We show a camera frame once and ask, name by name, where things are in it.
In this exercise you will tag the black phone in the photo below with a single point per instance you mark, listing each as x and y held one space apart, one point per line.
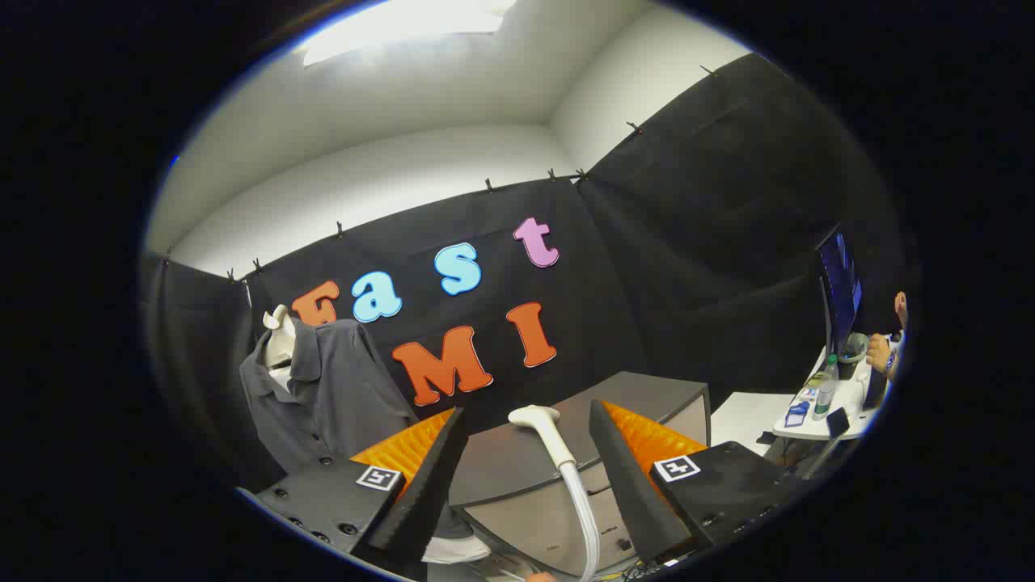
838 422

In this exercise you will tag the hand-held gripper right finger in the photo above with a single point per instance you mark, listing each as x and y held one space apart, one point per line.
635 485

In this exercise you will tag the row of black cloth clips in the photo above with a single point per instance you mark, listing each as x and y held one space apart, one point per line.
488 185

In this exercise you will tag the white square table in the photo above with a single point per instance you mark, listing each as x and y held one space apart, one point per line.
748 420

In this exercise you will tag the clear water bottle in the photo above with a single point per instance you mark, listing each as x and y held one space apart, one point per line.
826 392

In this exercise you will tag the computer monitor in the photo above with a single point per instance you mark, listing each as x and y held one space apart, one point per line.
841 283

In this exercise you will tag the grey collared shirt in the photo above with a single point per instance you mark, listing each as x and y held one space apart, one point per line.
340 388

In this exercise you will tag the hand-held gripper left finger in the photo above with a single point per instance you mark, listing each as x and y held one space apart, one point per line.
424 493

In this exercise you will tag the ceiling light panel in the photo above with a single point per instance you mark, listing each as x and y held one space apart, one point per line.
404 28

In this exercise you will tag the white garment steamer head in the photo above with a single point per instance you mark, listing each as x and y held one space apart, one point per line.
550 436

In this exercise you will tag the grey table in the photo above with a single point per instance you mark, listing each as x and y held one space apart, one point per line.
517 461

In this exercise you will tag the white clothes hanger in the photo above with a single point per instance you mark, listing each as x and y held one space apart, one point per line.
280 339

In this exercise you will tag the white desk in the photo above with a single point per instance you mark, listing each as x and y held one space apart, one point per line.
849 396

